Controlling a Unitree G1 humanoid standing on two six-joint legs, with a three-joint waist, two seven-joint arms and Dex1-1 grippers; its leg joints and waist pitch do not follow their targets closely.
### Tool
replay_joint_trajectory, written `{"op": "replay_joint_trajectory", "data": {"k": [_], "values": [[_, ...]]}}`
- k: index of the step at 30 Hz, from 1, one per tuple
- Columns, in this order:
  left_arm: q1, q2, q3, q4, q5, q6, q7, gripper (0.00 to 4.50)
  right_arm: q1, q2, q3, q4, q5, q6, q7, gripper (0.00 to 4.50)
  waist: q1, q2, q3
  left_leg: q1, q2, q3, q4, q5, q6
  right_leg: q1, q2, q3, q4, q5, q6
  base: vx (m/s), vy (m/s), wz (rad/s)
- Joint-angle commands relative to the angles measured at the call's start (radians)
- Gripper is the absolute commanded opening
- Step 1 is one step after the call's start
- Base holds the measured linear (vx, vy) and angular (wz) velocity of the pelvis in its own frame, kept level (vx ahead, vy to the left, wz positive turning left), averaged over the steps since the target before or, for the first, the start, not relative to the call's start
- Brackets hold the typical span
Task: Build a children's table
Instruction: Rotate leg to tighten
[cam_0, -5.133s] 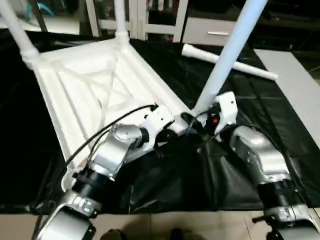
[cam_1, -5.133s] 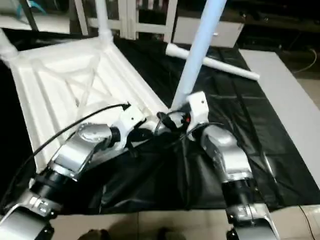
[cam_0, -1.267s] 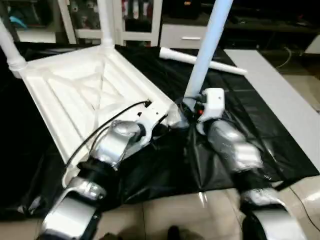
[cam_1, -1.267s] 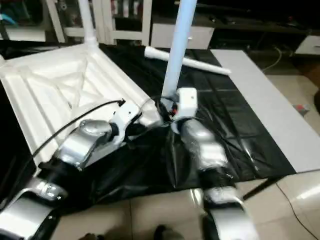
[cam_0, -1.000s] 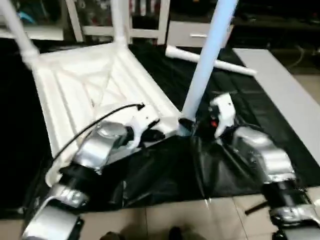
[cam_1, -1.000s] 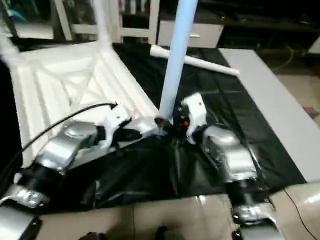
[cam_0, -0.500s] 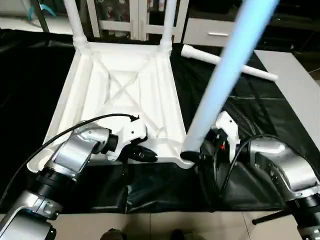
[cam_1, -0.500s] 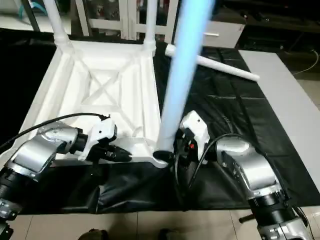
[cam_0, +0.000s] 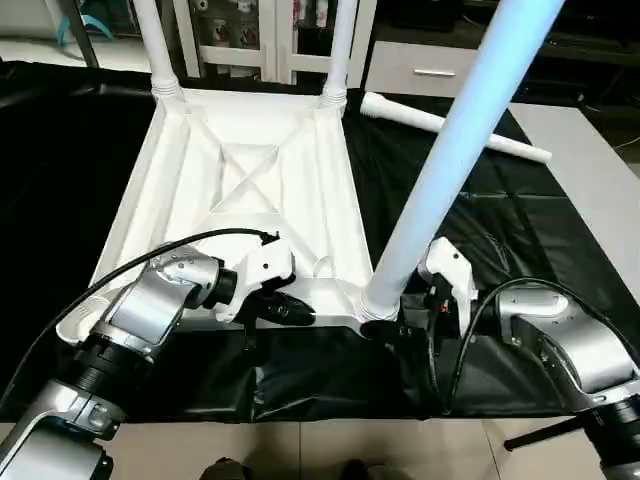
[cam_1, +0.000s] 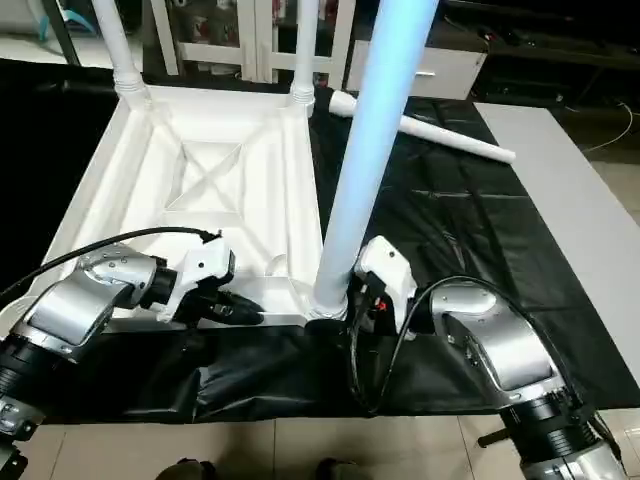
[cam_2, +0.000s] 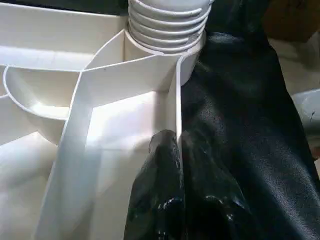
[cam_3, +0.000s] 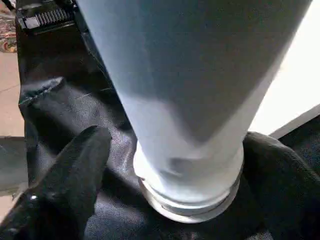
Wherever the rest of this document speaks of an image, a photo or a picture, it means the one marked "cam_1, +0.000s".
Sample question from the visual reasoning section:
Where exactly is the teal plastic object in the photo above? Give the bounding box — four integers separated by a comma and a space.
38, 12, 101, 43

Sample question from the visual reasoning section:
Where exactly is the white side table board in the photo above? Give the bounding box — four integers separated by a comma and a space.
471, 102, 640, 383

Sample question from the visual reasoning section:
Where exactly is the black metal table leg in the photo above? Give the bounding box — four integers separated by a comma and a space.
477, 428, 513, 448

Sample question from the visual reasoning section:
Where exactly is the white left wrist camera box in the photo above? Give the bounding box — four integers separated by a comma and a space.
155, 238, 238, 324

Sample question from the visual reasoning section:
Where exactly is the white plastic table leg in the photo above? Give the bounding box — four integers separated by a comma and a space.
327, 90, 518, 165
291, 0, 322, 108
90, 0, 153, 111
309, 0, 441, 322

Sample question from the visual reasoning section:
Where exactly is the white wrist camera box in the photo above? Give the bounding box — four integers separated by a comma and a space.
354, 236, 418, 332
155, 238, 238, 324

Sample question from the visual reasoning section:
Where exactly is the white low drawer unit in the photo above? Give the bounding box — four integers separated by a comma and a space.
345, 45, 489, 102

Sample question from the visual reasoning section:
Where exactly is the black plastic work mat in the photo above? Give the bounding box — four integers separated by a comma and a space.
0, 58, 640, 426

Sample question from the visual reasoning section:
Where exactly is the white plastic children's table top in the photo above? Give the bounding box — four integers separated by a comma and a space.
45, 85, 353, 331

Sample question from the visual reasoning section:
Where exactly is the white glass door cabinet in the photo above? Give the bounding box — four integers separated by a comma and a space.
148, 0, 358, 87

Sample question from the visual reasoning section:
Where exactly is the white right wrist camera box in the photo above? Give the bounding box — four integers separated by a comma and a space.
354, 236, 418, 332

